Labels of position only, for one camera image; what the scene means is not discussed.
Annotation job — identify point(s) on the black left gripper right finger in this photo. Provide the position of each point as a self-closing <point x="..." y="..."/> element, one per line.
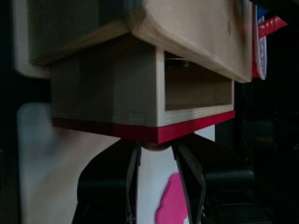
<point x="218" y="180"/>

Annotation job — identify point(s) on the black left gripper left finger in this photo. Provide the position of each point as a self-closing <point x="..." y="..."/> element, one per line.
<point x="104" y="189"/>

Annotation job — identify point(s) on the wooden drawer with red front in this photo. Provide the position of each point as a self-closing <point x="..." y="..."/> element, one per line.
<point x="104" y="87"/>

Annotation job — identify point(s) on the red flat dough piece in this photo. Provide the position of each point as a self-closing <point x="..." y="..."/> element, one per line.
<point x="171" y="201"/>

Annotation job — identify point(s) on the wooden toy cabinet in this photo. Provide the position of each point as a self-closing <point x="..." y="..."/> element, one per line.
<point x="194" y="29"/>

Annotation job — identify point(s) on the red toy piece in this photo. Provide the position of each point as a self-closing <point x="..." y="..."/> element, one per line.
<point x="273" y="26"/>

